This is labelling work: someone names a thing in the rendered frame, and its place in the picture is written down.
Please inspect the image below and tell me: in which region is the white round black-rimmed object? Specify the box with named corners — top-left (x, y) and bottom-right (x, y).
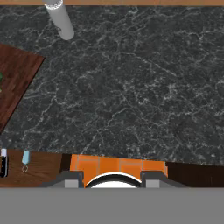
top-left (84, 171), bottom-right (144, 189)

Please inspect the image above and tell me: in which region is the light blue peeler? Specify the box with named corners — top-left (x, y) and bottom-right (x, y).
top-left (21, 150), bottom-right (32, 173)

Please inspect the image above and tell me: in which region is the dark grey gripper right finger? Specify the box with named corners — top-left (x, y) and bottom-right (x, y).
top-left (140, 170), bottom-right (188, 189)

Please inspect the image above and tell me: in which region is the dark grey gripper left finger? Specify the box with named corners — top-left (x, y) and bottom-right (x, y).
top-left (38, 170), bottom-right (86, 189)

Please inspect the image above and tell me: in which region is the brown wooden drawer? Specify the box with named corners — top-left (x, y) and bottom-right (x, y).
top-left (0, 149), bottom-right (65, 188)

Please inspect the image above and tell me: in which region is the dark wooden cutting board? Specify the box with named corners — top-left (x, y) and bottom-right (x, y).
top-left (0, 43), bottom-right (46, 135)

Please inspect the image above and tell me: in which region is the grey cylindrical shaker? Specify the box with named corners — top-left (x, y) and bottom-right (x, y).
top-left (43, 0), bottom-right (75, 41)

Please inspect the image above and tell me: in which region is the dark brown cupboard front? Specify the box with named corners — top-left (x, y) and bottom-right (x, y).
top-left (164, 161), bottom-right (224, 188)

